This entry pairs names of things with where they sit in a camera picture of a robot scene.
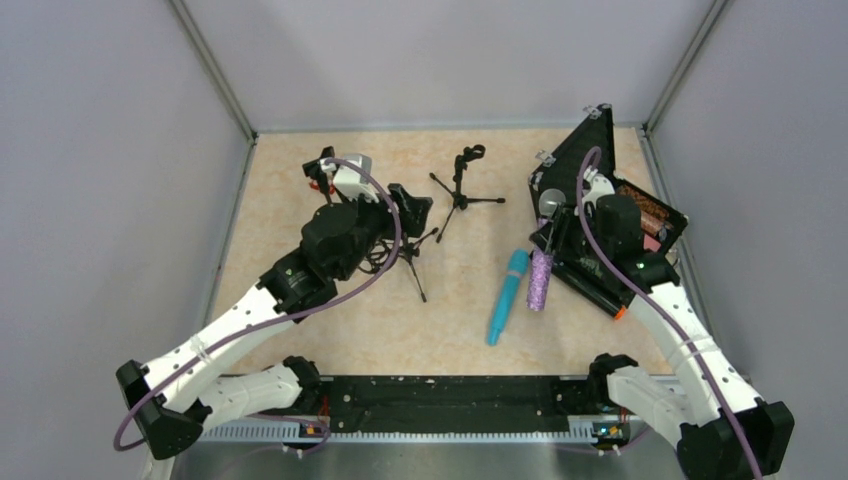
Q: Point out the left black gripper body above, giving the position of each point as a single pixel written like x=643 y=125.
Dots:
x=385 y=210

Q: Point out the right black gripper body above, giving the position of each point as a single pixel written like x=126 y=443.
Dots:
x=565 y=216

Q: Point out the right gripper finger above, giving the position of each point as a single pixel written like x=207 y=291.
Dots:
x=568 y=240
x=544 y=237

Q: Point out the teal microphone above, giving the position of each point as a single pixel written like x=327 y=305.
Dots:
x=516 y=269

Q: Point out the purple glitter microphone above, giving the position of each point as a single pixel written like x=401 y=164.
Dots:
x=541 y=265

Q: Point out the black microphone orange end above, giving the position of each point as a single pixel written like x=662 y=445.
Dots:
x=596 y=291

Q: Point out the shock mount tripod stand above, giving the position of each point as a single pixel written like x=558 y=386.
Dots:
x=408 y=251

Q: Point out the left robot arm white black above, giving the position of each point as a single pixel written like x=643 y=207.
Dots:
x=175 y=398

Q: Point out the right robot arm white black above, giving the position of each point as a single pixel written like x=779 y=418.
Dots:
x=720 y=426

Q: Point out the round base microphone stand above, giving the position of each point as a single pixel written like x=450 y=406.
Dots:
x=318 y=172

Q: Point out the small black tripod stand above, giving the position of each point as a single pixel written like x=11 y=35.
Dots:
x=460 y=200

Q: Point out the black foam lined case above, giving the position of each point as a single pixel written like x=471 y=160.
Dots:
x=592 y=144

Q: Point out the poker chip rolls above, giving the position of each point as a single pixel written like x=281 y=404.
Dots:
x=655 y=219

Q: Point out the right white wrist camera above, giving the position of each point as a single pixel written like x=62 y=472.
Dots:
x=594 y=186

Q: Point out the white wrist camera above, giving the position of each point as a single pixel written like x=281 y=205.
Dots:
x=350 y=184
x=594 y=186

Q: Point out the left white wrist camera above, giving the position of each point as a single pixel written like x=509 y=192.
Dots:
x=350 y=184

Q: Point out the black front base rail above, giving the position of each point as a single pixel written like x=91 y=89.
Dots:
x=451 y=404

